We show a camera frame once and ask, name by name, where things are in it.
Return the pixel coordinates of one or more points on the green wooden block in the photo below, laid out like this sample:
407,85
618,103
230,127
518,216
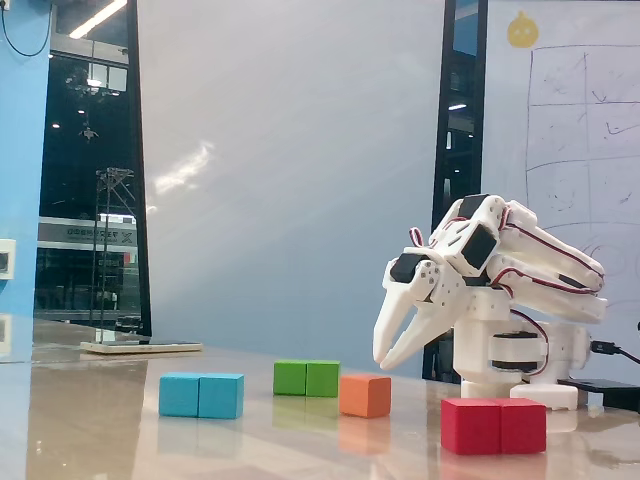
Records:
306,378

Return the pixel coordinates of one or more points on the black window frame post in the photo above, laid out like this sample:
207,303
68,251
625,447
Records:
137,150
462,60

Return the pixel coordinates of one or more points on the blue wooden block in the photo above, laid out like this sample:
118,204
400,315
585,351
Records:
200,396

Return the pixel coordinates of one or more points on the large white board panel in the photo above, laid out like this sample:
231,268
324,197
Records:
275,150

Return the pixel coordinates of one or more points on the yellow round face sticker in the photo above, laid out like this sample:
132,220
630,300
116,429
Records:
523,31

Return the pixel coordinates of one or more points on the ceiling light strip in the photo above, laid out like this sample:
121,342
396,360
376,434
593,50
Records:
97,19

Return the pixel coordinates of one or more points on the grey sign with lettering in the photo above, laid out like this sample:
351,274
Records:
75,235

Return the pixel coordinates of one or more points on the white wall socket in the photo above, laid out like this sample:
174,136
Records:
6,259

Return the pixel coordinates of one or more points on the flat wooden base plate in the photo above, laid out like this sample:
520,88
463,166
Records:
140,348

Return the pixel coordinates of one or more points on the flat black box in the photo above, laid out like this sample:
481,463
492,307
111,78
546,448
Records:
610,390

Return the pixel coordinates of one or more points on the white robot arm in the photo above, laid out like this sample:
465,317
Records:
550,260

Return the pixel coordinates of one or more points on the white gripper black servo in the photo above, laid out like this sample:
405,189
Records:
406,290

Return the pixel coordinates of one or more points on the whiteboard with marker drawings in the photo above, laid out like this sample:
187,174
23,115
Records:
565,125

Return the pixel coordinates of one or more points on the small orange wooden cube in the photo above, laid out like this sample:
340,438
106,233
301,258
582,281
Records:
362,396

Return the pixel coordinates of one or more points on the red wooden block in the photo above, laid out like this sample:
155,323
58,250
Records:
492,427

